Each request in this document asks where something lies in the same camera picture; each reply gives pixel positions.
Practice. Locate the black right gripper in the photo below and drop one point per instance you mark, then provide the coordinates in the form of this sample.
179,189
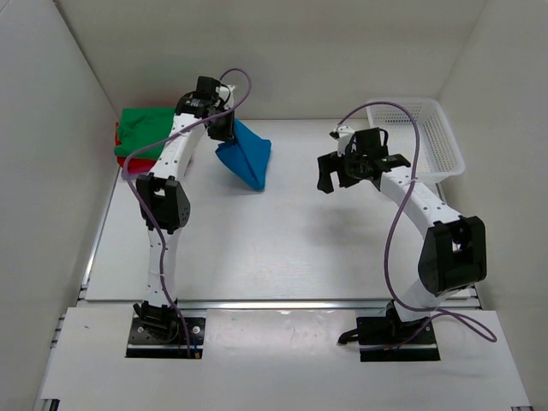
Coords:
333,163

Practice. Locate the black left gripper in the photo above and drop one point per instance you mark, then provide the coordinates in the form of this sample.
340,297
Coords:
226,134

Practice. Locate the blue t-shirt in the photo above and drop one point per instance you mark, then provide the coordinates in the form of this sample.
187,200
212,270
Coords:
248,157

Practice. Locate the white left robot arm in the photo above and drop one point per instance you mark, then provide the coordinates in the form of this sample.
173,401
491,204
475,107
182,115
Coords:
168,208

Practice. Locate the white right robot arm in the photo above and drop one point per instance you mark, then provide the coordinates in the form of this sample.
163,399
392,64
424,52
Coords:
453,254

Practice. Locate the folded green t-shirt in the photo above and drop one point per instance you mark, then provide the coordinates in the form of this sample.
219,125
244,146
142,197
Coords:
140,127

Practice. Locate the white plastic mesh basket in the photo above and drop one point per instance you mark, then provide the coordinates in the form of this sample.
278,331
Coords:
440,156

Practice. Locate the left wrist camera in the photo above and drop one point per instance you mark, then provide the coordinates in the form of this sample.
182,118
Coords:
226,99

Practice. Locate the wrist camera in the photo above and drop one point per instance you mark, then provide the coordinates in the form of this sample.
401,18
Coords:
342,134
226,99

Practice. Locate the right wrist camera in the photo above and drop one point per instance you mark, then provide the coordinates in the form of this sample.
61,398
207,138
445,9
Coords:
342,134

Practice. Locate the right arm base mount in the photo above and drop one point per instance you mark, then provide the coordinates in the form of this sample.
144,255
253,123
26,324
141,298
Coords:
385,338

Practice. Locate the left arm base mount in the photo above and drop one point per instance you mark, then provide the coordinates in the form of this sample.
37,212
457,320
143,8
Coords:
158,333

